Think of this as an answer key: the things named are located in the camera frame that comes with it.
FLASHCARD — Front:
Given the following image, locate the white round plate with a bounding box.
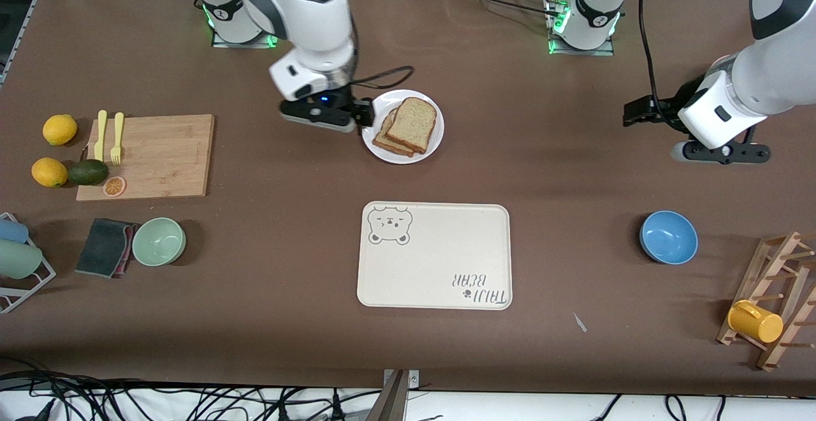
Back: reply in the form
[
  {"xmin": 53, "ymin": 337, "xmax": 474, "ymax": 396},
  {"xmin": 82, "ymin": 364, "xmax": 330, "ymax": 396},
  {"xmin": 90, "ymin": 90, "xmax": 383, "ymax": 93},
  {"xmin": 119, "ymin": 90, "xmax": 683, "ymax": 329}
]
[{"xmin": 361, "ymin": 90, "xmax": 445, "ymax": 165}]

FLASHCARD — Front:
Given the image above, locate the sandwich top bread slice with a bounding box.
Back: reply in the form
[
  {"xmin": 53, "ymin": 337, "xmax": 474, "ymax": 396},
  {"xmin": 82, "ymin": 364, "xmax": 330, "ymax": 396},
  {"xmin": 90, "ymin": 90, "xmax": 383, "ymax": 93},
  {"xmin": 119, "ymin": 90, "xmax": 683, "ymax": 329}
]
[{"xmin": 386, "ymin": 96, "xmax": 438, "ymax": 154}]

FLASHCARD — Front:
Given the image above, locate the bread slice under egg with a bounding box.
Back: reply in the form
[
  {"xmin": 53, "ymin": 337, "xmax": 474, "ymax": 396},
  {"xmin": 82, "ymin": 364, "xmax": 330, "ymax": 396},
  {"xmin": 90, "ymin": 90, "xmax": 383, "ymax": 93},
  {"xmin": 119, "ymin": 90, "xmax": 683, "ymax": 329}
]
[{"xmin": 372, "ymin": 108, "xmax": 415, "ymax": 158}]

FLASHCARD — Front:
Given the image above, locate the blue bowl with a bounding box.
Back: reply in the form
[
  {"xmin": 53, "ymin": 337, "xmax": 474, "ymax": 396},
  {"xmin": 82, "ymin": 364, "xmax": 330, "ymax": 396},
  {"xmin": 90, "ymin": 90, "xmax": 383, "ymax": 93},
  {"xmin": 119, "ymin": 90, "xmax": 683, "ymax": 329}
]
[{"xmin": 639, "ymin": 210, "xmax": 699, "ymax": 265}]

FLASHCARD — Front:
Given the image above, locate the cream bear print tray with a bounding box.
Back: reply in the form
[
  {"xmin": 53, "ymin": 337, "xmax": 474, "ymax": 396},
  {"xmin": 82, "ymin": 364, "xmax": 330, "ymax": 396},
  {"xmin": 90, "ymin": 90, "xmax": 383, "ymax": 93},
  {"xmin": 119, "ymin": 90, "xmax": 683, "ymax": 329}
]
[{"xmin": 356, "ymin": 202, "xmax": 513, "ymax": 311}]

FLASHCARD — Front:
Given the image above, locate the wooden cutting board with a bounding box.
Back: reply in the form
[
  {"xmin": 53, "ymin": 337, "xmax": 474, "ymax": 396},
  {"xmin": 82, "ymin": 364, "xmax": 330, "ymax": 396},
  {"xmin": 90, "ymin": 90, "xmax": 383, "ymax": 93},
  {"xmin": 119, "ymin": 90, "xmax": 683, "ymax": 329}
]
[{"xmin": 76, "ymin": 114, "xmax": 215, "ymax": 202}]

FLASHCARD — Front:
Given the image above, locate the wooden mug rack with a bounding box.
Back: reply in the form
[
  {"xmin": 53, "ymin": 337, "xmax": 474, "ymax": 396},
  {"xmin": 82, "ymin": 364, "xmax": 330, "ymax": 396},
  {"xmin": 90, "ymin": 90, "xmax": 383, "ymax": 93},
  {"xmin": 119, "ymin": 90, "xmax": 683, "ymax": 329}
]
[{"xmin": 716, "ymin": 232, "xmax": 816, "ymax": 371}]

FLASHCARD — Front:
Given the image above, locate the yellow plastic fork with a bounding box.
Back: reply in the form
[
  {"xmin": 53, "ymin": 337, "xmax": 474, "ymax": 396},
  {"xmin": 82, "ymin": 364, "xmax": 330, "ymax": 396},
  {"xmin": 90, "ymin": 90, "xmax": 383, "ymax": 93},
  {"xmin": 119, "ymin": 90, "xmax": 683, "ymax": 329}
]
[{"xmin": 110, "ymin": 112, "xmax": 125, "ymax": 166}]

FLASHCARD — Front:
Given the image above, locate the pale green bowl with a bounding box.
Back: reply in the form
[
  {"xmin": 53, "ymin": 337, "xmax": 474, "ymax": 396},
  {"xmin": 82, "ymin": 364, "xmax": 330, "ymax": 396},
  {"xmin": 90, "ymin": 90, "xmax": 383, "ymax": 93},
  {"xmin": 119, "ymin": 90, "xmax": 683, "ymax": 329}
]
[{"xmin": 132, "ymin": 218, "xmax": 187, "ymax": 267}]

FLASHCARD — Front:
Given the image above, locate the yellow mug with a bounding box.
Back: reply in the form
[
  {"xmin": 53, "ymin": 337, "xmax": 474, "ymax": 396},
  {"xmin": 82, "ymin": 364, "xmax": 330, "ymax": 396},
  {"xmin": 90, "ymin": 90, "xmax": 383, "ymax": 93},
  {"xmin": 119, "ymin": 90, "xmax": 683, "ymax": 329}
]
[{"xmin": 727, "ymin": 300, "xmax": 784, "ymax": 344}]

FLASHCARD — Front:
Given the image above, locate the yellow plastic knife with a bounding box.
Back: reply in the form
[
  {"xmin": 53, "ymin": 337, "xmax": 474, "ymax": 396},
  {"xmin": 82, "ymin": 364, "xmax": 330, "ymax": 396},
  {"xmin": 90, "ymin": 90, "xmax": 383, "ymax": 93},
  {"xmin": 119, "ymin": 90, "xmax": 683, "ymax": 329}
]
[{"xmin": 94, "ymin": 110, "xmax": 109, "ymax": 161}]

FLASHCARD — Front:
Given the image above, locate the dark green avocado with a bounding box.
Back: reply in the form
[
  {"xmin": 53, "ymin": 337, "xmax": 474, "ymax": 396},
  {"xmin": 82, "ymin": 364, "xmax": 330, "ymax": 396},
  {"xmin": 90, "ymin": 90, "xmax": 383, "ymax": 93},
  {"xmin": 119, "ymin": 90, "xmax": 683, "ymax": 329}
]
[{"xmin": 67, "ymin": 159, "xmax": 109, "ymax": 186}]

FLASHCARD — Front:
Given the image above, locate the grey folded cloth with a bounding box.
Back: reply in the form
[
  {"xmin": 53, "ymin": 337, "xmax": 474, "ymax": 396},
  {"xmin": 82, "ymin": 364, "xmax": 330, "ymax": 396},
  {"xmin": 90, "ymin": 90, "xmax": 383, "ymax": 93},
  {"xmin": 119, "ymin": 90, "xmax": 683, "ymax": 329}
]
[{"xmin": 75, "ymin": 218, "xmax": 141, "ymax": 279}]

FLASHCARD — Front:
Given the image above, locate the yellow lemon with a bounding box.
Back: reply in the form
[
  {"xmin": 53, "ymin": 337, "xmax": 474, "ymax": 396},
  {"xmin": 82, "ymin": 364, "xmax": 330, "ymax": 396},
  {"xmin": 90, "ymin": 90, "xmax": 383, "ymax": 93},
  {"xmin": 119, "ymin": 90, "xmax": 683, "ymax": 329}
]
[
  {"xmin": 32, "ymin": 158, "xmax": 68, "ymax": 188},
  {"xmin": 43, "ymin": 114, "xmax": 78, "ymax": 146}
]

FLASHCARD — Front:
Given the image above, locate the light blue cup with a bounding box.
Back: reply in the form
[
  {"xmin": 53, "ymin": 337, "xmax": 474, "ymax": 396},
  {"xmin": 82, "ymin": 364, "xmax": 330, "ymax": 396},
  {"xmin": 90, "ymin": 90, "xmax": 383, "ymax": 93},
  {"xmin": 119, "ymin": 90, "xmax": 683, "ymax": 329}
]
[{"xmin": 0, "ymin": 218, "xmax": 29, "ymax": 244}]

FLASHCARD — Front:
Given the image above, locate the pale green cup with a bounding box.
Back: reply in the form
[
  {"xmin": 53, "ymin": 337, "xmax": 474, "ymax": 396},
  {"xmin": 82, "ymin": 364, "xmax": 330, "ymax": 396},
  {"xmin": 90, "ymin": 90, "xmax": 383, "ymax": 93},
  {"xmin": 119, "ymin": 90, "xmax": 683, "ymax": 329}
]
[{"xmin": 0, "ymin": 240, "xmax": 43, "ymax": 280}]

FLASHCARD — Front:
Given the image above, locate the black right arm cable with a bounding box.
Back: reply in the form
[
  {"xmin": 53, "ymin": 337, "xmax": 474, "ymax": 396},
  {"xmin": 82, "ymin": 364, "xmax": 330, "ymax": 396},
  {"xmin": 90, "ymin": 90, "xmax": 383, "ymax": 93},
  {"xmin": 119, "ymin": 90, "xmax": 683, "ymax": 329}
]
[{"xmin": 351, "ymin": 65, "xmax": 416, "ymax": 91}]

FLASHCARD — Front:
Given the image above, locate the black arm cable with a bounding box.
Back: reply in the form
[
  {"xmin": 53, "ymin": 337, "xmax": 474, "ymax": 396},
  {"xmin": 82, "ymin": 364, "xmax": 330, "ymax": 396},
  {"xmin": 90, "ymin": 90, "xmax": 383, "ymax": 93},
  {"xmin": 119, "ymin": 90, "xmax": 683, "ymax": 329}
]
[
  {"xmin": 639, "ymin": 0, "xmax": 671, "ymax": 117},
  {"xmin": 351, "ymin": 65, "xmax": 416, "ymax": 91}
]

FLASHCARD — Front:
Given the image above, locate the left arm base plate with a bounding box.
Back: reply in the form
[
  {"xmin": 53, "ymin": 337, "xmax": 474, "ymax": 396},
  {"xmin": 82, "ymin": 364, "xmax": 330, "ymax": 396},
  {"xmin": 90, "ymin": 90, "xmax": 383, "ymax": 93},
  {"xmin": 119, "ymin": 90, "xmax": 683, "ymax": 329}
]
[{"xmin": 545, "ymin": 0, "xmax": 616, "ymax": 57}]

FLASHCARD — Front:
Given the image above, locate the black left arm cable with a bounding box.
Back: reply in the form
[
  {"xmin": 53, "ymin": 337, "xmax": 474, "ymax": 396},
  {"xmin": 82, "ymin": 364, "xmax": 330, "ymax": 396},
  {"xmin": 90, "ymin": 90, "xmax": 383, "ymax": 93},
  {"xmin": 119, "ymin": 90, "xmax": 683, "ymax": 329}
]
[{"xmin": 639, "ymin": 0, "xmax": 671, "ymax": 117}]

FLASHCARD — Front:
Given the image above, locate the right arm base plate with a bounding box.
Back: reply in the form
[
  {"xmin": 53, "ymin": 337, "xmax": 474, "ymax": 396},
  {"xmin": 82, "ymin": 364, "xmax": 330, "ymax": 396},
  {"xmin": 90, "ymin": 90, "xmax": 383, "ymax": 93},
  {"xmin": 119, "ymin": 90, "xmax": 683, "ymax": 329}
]
[{"xmin": 212, "ymin": 31, "xmax": 279, "ymax": 48}]

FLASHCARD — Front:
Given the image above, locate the black cable on table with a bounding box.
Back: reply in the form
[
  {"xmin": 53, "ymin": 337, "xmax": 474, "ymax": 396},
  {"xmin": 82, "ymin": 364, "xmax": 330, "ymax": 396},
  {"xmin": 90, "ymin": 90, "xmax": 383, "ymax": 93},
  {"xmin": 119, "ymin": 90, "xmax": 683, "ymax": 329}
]
[{"xmin": 443, "ymin": 0, "xmax": 558, "ymax": 20}]

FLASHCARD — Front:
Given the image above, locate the aluminium frame profile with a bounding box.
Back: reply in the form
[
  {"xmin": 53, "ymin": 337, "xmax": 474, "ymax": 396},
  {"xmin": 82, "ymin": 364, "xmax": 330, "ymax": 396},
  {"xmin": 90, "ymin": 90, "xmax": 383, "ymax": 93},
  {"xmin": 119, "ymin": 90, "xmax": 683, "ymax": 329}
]
[{"xmin": 0, "ymin": 0, "xmax": 63, "ymax": 87}]

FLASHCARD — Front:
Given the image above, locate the white wire rack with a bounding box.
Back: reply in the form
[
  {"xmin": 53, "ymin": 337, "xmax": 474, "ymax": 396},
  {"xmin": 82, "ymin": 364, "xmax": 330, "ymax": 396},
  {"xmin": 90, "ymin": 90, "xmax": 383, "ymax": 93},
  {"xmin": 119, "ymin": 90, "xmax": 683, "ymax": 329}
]
[{"xmin": 0, "ymin": 212, "xmax": 57, "ymax": 314}]

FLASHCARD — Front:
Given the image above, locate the black cable tangle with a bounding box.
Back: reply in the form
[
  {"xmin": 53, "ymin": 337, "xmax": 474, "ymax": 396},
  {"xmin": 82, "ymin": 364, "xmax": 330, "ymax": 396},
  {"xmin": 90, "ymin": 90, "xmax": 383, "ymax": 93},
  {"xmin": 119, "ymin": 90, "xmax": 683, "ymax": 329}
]
[{"xmin": 0, "ymin": 370, "xmax": 383, "ymax": 421}]

